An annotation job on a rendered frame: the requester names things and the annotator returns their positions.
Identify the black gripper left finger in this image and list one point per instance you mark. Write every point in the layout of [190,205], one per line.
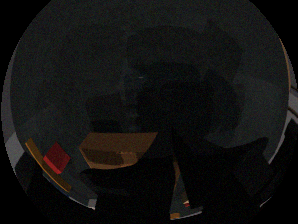
[151,177]

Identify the orange-brown long bar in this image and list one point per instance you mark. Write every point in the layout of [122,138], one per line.
[40,160]
[175,215]

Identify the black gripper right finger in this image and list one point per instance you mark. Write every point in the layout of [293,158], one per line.
[205,165]

